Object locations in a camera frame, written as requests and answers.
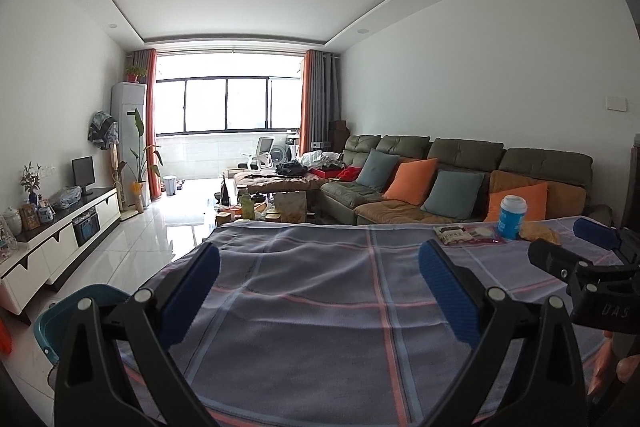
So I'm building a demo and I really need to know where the teal plastic trash bin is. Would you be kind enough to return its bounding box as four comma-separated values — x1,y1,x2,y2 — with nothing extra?
32,283,132,365

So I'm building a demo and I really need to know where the right hand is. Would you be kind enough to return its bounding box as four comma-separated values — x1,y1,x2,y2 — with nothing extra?
587,331,639,397

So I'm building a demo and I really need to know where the blue paper cup white lid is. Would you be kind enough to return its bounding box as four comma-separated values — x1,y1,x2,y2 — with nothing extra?
497,194,527,239

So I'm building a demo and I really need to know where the orange cushion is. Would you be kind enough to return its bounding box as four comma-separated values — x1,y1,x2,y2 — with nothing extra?
383,158,438,206
485,183,548,222

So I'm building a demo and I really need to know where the white black snack packet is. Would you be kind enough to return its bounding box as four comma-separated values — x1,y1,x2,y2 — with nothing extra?
434,225,474,246

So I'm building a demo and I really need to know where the pink snack packet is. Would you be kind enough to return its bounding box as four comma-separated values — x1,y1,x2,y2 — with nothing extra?
465,225,506,244

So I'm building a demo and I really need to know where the teal cushion near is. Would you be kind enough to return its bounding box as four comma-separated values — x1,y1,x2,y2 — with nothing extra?
421,170,485,221

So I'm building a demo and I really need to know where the teal cushion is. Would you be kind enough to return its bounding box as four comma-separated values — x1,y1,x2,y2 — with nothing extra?
356,150,400,192
421,170,485,221

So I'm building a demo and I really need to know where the tall green potted plant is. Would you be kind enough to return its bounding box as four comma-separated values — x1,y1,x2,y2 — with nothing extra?
119,108,164,213

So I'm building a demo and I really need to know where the white TV cabinet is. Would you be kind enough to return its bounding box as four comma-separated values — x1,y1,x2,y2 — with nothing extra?
1,187,120,324

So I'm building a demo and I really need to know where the cluttered coffee table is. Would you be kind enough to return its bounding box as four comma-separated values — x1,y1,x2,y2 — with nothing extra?
216,168,328,225

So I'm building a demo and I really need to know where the green sectional sofa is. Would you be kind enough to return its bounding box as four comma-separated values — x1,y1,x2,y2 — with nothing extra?
316,135,613,225

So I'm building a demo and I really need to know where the teal cushion far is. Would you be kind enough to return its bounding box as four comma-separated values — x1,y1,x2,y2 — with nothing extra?
356,150,400,192

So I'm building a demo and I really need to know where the black monitor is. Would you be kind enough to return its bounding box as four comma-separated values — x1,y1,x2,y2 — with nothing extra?
72,156,96,196

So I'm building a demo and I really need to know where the orange plastic bag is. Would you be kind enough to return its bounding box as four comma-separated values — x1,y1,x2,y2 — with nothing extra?
0,320,13,355

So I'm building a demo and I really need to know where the white standing air conditioner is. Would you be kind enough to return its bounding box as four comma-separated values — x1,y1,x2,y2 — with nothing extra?
111,82,146,207

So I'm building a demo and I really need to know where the orange grey curtain right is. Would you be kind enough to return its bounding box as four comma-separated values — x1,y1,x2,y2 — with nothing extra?
299,50,341,154

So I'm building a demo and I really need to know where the white wall switch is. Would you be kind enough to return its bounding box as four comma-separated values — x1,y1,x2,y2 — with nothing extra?
604,95,628,113

